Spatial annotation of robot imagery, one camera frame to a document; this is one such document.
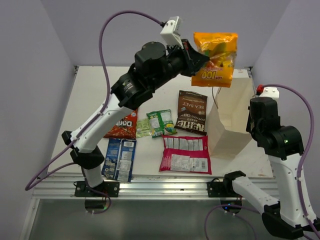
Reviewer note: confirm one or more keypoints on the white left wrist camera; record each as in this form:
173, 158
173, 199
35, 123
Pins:
171, 32

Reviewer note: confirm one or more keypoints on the green snack bag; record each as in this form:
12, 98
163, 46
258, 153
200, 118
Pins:
161, 123

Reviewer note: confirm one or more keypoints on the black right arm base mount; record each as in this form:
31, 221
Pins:
217, 189

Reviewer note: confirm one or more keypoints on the orange Lot 100 gummy bag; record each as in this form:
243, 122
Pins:
221, 48

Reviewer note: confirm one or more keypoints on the pink snack bag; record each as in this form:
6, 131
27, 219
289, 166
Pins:
186, 154

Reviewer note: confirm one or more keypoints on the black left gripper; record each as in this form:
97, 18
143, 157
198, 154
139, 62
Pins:
193, 59

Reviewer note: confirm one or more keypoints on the red Doritos chip bag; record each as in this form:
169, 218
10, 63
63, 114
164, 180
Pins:
125, 128

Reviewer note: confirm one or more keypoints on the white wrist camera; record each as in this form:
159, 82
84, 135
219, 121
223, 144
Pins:
267, 91
171, 32

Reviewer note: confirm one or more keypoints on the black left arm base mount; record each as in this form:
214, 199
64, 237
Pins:
111, 188

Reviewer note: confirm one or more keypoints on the small light green packet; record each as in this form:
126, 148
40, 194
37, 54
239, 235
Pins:
143, 128

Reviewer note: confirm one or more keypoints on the aluminium table frame rail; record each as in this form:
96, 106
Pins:
147, 182

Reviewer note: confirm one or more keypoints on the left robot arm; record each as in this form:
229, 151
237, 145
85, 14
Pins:
154, 65

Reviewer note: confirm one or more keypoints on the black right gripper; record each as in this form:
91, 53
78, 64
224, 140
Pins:
248, 126

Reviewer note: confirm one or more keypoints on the blue cookie packet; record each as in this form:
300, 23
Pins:
119, 159

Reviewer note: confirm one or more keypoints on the brown Kettle chips bag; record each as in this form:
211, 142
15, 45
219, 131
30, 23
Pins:
191, 112

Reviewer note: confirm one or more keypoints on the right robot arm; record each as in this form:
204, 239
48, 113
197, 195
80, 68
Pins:
284, 217

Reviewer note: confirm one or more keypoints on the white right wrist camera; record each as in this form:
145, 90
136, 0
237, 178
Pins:
267, 91

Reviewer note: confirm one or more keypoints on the white paper bag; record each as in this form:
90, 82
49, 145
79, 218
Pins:
227, 120

